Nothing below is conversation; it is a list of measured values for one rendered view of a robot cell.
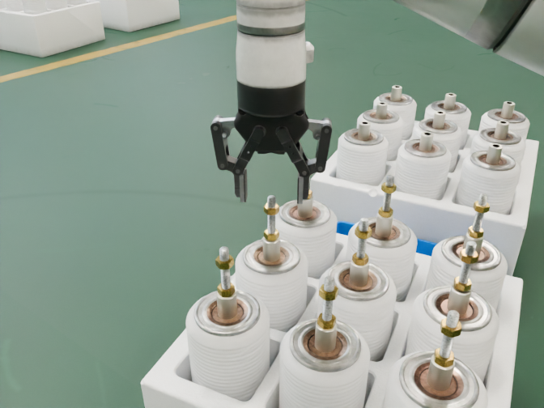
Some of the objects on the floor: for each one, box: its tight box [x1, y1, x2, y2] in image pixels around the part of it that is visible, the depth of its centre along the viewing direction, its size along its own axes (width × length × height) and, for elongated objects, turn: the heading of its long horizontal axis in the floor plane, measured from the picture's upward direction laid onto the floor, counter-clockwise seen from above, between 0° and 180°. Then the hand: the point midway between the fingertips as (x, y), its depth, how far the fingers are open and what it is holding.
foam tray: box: [0, 0, 105, 57], centre depth 260 cm, size 39×39×18 cm
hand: (271, 190), depth 66 cm, fingers open, 6 cm apart
